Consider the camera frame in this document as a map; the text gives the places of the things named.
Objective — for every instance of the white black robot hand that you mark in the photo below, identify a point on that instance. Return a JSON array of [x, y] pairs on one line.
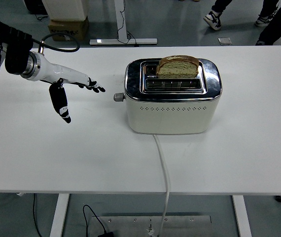
[[61, 72]]

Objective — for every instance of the grey toaster lever knob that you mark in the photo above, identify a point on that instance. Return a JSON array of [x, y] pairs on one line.
[[118, 97]]

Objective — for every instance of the cream chrome two-slot toaster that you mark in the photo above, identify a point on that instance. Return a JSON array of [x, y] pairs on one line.
[[167, 118]]

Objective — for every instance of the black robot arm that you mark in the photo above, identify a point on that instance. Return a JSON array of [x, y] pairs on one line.
[[17, 49]]

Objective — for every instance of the brown cardboard box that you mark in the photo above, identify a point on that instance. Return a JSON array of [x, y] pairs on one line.
[[69, 28]]

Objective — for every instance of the black object on floor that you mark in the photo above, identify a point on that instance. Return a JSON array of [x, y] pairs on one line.
[[34, 6]]

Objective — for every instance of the white desk stand with foot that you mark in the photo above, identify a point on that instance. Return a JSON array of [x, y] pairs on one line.
[[118, 14]]

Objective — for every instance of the brown bread slice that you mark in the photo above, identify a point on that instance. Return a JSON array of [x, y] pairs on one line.
[[177, 69]]

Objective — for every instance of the white table leg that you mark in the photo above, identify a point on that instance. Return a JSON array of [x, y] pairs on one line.
[[59, 217], [241, 217]]

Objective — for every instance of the grey floor socket plate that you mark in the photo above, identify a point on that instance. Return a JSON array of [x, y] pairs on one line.
[[224, 41]]

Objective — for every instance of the grey metal plate with screws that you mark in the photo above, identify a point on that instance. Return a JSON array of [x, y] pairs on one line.
[[130, 227]]

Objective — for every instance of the black caster wheel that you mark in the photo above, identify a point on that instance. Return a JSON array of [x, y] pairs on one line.
[[280, 199]]

